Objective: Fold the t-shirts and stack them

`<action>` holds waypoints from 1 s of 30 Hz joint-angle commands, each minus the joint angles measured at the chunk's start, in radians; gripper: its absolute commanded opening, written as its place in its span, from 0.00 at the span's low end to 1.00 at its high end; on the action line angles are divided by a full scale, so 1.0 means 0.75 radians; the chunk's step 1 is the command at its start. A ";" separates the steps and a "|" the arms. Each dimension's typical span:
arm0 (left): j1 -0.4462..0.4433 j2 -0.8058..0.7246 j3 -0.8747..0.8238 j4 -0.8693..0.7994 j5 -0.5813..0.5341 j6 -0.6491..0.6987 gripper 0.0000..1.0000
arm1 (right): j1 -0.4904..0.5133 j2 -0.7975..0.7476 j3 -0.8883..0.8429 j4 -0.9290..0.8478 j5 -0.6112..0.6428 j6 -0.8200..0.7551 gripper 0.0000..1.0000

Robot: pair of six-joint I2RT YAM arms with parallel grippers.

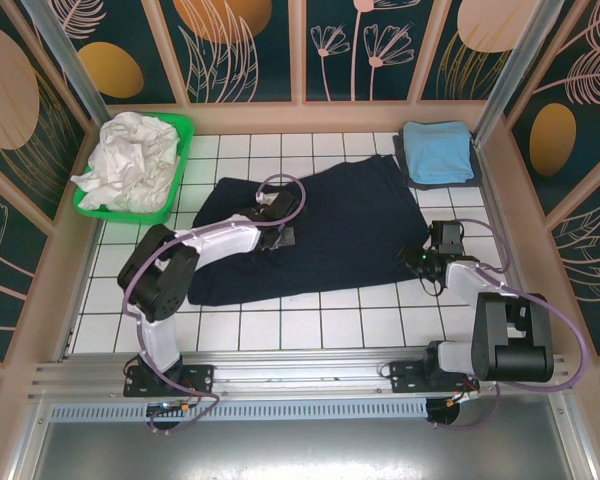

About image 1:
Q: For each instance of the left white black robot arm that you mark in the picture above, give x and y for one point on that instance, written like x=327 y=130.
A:
x=220 y=240

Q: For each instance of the aluminium mounting rail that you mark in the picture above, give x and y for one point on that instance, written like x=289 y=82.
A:
x=300 y=370

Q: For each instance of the navy blue t-shirt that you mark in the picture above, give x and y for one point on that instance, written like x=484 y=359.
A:
x=330 y=240

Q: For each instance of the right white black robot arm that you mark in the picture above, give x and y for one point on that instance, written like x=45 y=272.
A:
x=510 y=340

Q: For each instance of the aluminium frame post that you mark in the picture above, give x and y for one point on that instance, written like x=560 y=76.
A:
x=505 y=75
x=76 y=75

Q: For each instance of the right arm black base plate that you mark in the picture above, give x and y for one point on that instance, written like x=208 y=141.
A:
x=405 y=375

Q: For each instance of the grey folded t-shirt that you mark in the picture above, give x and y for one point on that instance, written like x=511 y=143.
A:
x=445 y=185

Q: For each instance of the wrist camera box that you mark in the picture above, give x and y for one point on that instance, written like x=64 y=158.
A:
x=285 y=205
x=447 y=235

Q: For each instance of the white t-shirt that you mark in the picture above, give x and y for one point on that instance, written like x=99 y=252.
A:
x=130 y=160

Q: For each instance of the folded light blue towel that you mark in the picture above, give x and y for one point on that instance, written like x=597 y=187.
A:
x=437 y=150

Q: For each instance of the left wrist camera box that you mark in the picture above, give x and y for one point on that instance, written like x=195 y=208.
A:
x=285 y=205

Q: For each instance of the aluminium side rail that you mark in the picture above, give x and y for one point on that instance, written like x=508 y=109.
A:
x=495 y=210

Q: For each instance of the green plastic basket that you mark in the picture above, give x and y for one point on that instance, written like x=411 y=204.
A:
x=182 y=131

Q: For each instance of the shiny metal sheet panel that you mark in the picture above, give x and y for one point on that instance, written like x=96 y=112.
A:
x=300 y=450

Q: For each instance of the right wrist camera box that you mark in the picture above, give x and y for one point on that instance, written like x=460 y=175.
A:
x=447 y=235

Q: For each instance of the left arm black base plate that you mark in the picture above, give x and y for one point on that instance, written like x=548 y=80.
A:
x=200 y=375

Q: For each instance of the small circuit board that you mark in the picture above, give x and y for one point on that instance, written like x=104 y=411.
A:
x=167 y=406

